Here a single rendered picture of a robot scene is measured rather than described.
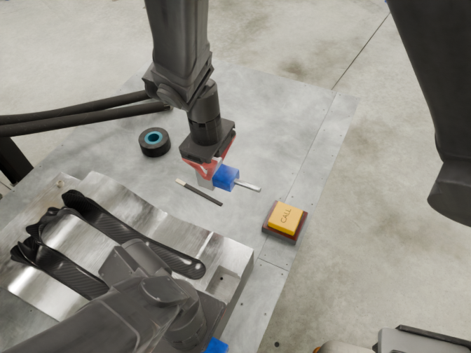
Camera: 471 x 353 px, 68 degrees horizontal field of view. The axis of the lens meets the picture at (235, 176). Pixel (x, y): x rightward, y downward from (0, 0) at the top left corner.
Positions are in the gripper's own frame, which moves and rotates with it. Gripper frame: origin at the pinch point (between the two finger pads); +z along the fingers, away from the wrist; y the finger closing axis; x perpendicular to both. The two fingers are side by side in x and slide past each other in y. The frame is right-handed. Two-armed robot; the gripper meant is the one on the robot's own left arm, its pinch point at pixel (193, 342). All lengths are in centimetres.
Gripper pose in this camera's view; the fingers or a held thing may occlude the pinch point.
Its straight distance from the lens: 60.2
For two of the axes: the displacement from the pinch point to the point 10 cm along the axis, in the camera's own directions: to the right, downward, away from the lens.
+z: 0.2, 6.0, 8.0
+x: 9.0, 3.4, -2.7
